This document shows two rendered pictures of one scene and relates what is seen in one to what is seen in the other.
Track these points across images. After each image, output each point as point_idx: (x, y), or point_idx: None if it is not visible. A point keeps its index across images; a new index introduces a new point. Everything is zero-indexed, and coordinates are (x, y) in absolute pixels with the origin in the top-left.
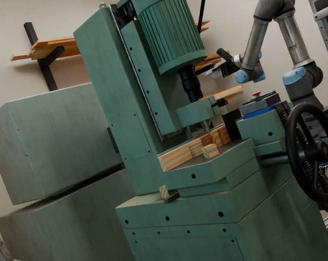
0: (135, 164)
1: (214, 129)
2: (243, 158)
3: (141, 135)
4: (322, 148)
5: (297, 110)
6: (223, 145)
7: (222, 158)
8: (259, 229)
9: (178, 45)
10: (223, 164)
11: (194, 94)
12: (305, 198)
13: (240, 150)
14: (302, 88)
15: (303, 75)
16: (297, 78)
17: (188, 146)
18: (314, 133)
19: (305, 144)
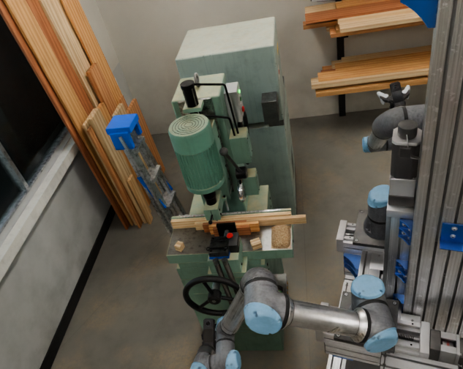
0: None
1: (230, 214)
2: (197, 260)
3: None
4: (211, 300)
5: (198, 280)
6: (210, 237)
7: (178, 256)
8: (197, 286)
9: (187, 181)
10: (177, 258)
11: (205, 200)
12: None
13: (196, 256)
14: (372, 214)
15: (377, 207)
16: (371, 205)
17: (194, 222)
18: (358, 247)
19: None
